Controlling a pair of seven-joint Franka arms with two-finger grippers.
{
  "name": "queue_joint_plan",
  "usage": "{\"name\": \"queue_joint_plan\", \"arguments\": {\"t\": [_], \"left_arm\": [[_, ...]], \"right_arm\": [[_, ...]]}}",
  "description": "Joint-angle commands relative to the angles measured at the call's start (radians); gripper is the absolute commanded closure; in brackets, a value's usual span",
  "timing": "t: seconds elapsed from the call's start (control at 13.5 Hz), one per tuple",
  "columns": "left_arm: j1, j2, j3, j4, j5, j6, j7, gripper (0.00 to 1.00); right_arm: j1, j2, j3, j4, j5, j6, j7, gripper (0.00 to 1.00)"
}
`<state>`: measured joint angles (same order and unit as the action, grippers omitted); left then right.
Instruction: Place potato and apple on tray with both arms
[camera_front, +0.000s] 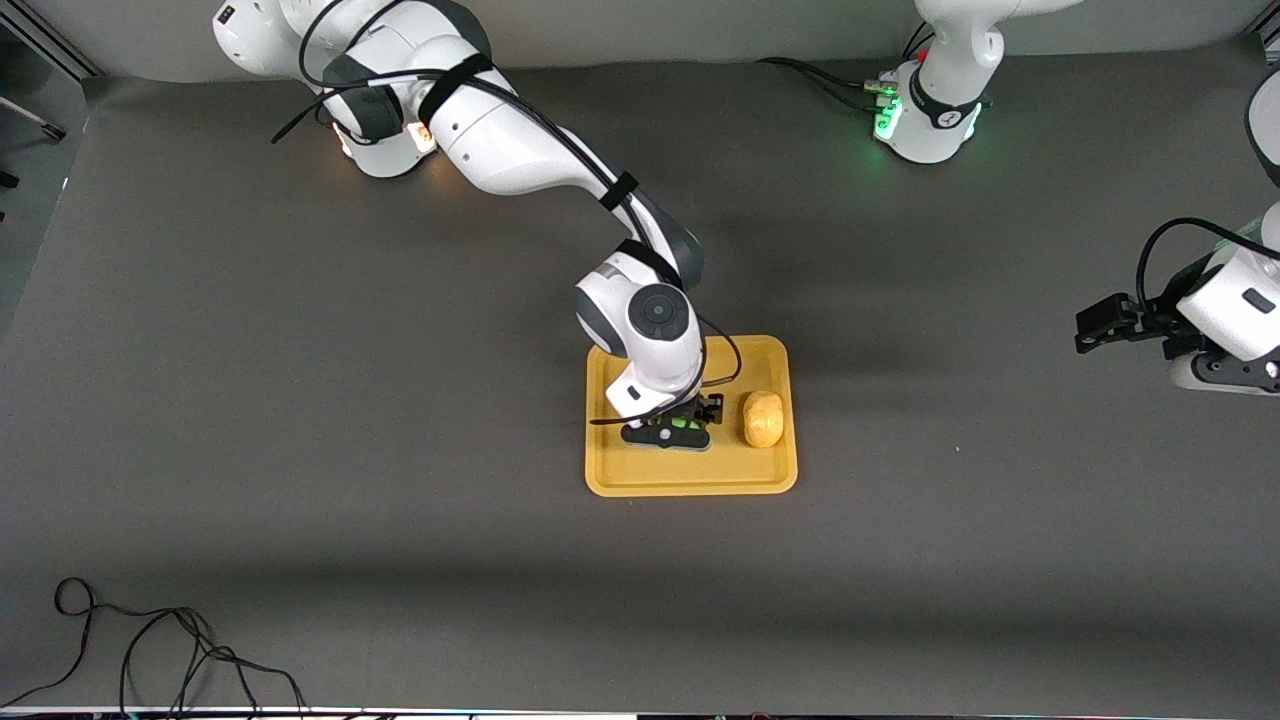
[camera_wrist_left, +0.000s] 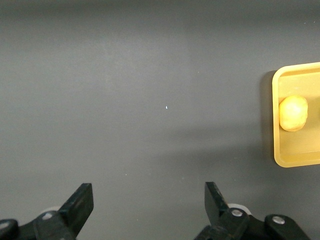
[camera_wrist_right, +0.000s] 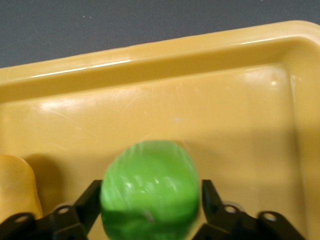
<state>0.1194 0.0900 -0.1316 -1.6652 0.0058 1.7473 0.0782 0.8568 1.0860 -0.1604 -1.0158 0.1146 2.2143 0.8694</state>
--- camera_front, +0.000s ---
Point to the yellow plastic tray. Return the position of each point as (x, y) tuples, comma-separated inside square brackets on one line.
[(690, 470)]

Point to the aluminium frame rail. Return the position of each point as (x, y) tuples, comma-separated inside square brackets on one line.
[(1270, 42), (60, 50)]

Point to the dark grey table cloth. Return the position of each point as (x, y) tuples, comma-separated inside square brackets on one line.
[(300, 300)]

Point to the yellow potato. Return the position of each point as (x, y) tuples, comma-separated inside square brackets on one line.
[(762, 420)]

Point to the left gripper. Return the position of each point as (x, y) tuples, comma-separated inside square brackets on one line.
[(1156, 317)]

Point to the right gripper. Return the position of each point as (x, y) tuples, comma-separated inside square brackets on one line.
[(708, 409)]

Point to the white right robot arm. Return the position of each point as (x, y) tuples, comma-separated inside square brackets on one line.
[(520, 150)]

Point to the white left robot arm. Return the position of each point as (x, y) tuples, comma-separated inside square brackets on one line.
[(935, 120)]

